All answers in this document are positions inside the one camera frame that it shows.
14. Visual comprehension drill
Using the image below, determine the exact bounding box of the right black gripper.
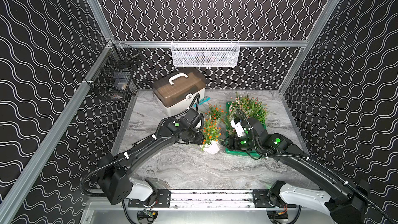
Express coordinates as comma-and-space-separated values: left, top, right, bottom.
219, 134, 260, 151

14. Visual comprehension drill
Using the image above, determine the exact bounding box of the green plastic storage tray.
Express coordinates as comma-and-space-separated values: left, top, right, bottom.
222, 99, 269, 160

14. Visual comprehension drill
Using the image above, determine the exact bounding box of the pink red flower plant pot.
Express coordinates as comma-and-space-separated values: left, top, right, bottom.
222, 114, 236, 135

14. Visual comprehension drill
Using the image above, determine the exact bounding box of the orange flower potted plant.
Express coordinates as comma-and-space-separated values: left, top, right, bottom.
202, 119, 221, 155

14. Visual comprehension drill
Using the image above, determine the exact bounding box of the red flower potted plant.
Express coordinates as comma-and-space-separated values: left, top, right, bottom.
205, 104, 226, 121

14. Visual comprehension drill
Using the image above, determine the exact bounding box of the pink flower potted plant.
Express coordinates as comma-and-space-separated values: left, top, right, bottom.
228, 95, 250, 115

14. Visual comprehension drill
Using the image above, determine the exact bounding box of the green grass potted plant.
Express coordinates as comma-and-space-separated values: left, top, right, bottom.
246, 97, 268, 124

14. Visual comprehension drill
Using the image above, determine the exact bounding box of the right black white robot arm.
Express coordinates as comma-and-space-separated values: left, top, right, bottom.
227, 109, 396, 224

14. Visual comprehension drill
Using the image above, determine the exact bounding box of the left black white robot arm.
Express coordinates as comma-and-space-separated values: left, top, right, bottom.
79, 94, 204, 205

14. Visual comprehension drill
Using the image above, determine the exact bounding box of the white box brown lid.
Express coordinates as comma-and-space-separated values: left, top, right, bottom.
152, 67, 206, 117

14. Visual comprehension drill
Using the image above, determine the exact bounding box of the teal utility knife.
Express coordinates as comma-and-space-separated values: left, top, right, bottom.
193, 96, 210, 107

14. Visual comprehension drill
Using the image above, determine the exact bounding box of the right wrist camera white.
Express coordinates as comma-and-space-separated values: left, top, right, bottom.
230, 119, 246, 138

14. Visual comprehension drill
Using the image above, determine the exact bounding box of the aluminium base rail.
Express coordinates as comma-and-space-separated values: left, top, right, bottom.
83, 188, 330, 211

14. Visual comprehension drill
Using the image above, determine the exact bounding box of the white wire wall basket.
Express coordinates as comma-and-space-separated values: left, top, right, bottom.
171, 39, 240, 67

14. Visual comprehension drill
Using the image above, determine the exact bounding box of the black wire wall basket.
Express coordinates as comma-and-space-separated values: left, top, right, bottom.
88, 42, 142, 101

